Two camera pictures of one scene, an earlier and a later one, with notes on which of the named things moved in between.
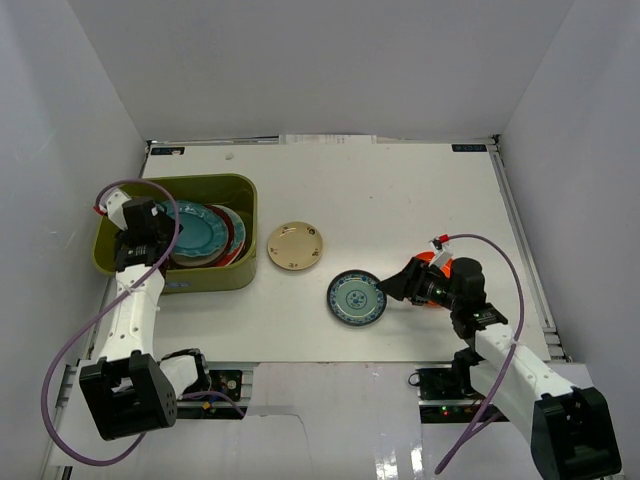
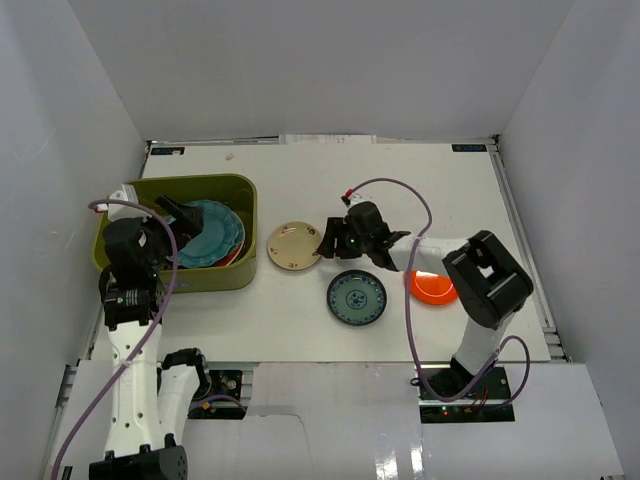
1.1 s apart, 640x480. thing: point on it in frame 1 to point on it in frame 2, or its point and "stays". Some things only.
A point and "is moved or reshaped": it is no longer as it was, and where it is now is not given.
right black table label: [469, 147] stays
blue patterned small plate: [355, 298] stays
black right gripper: [409, 282] to [335, 227]
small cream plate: [295, 246] stays
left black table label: [167, 151] stays
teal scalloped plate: [203, 231] is moved or reshaped
